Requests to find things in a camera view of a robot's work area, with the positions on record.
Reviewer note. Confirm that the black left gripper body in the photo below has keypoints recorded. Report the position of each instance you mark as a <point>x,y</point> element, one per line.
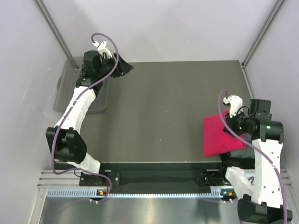
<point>107,63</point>

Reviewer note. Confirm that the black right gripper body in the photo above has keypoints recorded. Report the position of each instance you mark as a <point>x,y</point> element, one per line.
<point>239,122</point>

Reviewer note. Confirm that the red t-shirt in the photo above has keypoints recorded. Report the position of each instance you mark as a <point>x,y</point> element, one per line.
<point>215,140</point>

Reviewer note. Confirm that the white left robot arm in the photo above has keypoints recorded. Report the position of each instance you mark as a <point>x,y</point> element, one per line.
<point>64,139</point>

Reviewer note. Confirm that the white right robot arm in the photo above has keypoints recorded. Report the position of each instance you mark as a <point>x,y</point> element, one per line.
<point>264,200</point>

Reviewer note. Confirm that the grey folded t-shirt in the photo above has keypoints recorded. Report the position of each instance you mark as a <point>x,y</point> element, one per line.
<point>244,153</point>

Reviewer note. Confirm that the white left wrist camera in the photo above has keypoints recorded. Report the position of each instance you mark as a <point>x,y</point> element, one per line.
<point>103,48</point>

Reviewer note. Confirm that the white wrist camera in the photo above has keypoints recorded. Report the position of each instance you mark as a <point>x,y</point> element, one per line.
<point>235,103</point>
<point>103,48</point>

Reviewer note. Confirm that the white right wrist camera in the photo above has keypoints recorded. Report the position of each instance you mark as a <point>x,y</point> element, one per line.
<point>235,103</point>

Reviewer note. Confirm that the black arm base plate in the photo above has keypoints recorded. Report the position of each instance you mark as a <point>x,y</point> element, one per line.
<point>198,177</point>

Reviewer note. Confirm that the aluminium frame rail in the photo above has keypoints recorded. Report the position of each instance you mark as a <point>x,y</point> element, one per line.
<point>75,179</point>

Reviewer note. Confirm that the grey slotted cable duct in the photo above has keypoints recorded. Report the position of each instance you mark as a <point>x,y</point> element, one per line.
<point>100,193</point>

